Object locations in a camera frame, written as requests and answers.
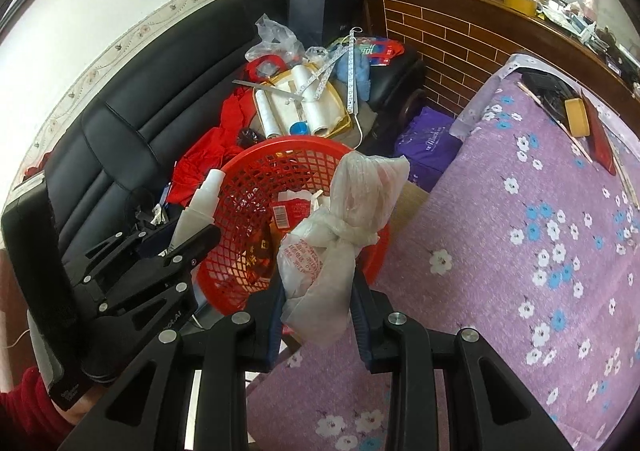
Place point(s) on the red flat packet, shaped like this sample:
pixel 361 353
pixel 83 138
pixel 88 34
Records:
pixel 600 136

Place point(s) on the yellow tray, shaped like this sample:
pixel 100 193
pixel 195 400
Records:
pixel 340 106

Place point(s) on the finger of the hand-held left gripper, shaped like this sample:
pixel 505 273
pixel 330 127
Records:
pixel 130 243
pixel 185 251

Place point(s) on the person's left forearm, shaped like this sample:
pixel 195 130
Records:
pixel 30 411

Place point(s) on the purple plastic bag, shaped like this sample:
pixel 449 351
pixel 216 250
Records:
pixel 427 141

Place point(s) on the wooden counter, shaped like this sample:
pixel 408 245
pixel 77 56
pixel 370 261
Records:
pixel 450 41

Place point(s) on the black paper bag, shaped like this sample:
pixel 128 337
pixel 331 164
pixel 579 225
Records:
pixel 325 13

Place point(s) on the black flat tool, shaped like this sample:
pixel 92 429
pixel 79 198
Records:
pixel 547 93

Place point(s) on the cardboard box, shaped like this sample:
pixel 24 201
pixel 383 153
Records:
pixel 410 206

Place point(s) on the purple floral tablecloth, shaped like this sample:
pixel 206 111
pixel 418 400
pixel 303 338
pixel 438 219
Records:
pixel 475 281

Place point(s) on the yellow round container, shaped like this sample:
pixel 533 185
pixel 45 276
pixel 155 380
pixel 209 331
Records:
pixel 577 116

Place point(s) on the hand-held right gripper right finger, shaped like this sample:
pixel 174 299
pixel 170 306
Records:
pixel 362 336

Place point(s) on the blue cloth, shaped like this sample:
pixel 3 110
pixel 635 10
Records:
pixel 357 78

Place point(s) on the red plastic basket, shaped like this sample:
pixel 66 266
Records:
pixel 240 176

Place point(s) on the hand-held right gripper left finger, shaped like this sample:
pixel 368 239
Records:
pixel 267 336

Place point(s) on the blue round cap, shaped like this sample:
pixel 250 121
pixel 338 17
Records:
pixel 300 128

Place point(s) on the red cloth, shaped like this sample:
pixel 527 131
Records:
pixel 210 151

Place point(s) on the clear plastic bag red print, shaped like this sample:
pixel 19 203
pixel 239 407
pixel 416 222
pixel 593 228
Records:
pixel 340 241

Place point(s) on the black leather sofa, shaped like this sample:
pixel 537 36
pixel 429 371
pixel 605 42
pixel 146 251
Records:
pixel 125 106

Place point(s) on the blue red package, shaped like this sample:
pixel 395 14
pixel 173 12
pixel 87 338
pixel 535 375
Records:
pixel 380 51

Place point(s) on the thin wooden stick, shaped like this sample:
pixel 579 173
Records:
pixel 555 123

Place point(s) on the yellow box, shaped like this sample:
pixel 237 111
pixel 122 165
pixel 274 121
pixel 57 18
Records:
pixel 520 1

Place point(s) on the grey metal ruler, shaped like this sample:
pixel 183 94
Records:
pixel 265 87

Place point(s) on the white paper roll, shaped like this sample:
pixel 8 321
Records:
pixel 267 113
pixel 322 118
pixel 306 81

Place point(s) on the crumpled clear plastic bag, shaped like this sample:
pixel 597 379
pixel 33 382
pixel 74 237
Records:
pixel 272 38

